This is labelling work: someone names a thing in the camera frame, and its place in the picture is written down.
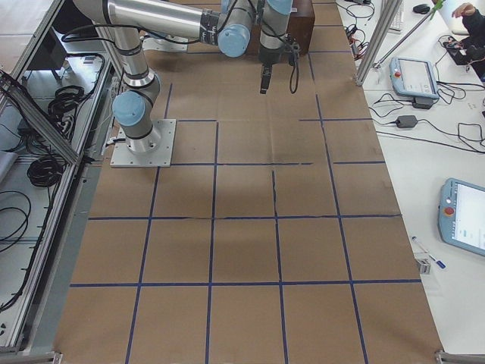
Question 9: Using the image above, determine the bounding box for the black coiled cable upper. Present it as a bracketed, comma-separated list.
[47, 85, 86, 126]

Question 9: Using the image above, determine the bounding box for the black computer mouse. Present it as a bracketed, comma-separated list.
[412, 4, 430, 14]

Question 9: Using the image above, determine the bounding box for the dark brown wooden drawer box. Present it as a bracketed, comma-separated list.
[246, 0, 315, 56]

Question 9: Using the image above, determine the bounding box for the aluminium frame post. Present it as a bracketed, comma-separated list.
[355, 0, 402, 86]

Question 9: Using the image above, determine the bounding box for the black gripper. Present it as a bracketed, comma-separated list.
[258, 36, 284, 94]

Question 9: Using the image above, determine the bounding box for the small grey box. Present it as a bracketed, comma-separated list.
[415, 259, 431, 275]

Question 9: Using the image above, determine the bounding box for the lower blue teach pendant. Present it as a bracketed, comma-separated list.
[438, 178, 485, 256]

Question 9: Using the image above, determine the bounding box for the aluminium diagonal frame beam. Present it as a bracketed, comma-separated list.
[1, 71, 81, 165]

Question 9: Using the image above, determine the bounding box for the white keyboard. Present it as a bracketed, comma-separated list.
[389, 2, 404, 33]

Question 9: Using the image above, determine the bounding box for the blue white pen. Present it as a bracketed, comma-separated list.
[411, 236, 446, 269]

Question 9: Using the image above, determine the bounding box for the person hand at desk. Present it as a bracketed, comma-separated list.
[452, 2, 476, 18]

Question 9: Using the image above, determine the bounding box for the black power adapter brick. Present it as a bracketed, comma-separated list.
[396, 115, 418, 129]

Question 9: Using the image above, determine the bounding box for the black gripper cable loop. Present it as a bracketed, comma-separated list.
[284, 36, 302, 95]

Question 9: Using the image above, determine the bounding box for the black coiled cable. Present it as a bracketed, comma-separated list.
[27, 153, 69, 189]
[47, 85, 86, 126]

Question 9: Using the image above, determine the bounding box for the black coiled cable lower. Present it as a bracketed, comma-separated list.
[27, 153, 69, 189]

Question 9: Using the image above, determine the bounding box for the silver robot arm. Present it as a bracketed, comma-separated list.
[74, 1, 299, 155]

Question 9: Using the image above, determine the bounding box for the upper blue teach pendant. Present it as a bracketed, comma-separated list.
[389, 57, 439, 100]

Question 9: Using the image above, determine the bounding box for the blue teach pendant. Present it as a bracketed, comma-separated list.
[389, 57, 439, 100]
[438, 178, 485, 256]

